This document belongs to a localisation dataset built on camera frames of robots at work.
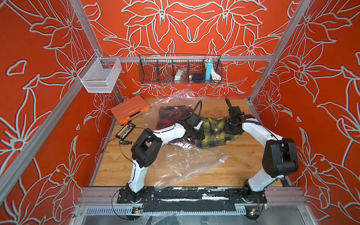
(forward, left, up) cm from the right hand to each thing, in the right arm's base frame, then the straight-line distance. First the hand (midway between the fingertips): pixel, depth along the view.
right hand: (226, 130), depth 91 cm
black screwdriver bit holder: (+4, +70, -6) cm, 70 cm away
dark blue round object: (+28, +20, +21) cm, 40 cm away
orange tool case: (+20, +71, -1) cm, 74 cm away
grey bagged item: (+29, +31, +24) cm, 48 cm away
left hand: (-4, +16, -1) cm, 16 cm away
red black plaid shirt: (+13, +40, -1) cm, 42 cm away
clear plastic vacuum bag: (-19, +31, -7) cm, 38 cm away
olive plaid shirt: (0, +7, -5) cm, 8 cm away
